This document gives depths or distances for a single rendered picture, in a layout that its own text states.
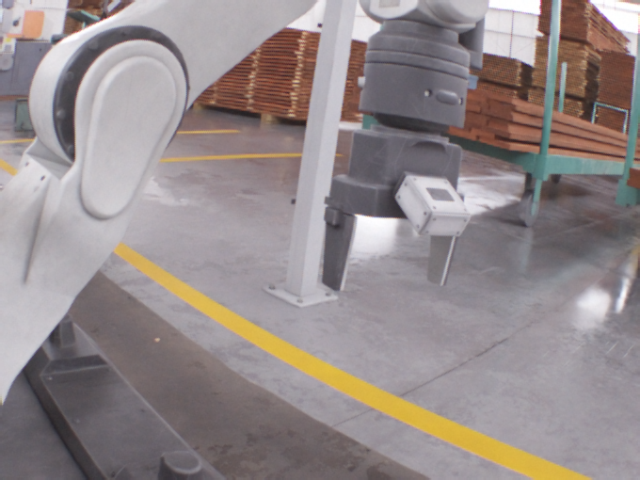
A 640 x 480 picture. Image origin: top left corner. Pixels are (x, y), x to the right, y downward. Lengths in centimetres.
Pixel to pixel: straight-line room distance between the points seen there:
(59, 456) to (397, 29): 56
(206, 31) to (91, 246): 23
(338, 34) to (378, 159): 117
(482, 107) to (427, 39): 240
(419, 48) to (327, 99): 116
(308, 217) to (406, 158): 120
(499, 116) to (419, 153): 233
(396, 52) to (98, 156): 25
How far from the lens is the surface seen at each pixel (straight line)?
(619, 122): 1040
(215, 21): 60
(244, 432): 107
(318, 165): 165
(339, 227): 49
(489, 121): 287
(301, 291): 173
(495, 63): 1150
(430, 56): 48
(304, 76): 649
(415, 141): 49
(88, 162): 51
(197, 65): 59
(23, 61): 1015
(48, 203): 53
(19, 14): 991
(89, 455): 66
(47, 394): 78
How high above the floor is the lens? 61
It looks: 14 degrees down
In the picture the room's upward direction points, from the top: 8 degrees clockwise
